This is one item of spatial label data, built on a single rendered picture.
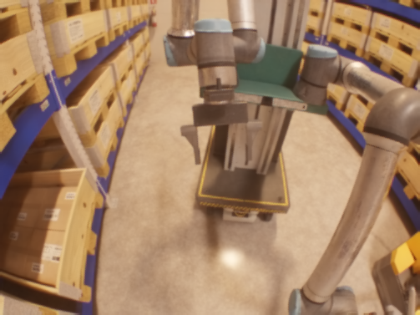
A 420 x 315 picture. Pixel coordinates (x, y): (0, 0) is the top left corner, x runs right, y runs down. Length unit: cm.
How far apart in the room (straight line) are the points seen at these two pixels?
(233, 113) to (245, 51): 22
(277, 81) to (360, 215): 84
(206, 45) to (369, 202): 48
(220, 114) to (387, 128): 36
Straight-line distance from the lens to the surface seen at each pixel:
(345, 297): 70
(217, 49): 45
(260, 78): 110
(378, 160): 44
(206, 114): 47
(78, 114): 141
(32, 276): 142
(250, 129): 49
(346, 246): 49
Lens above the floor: 149
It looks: 45 degrees down
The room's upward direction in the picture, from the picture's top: 2 degrees clockwise
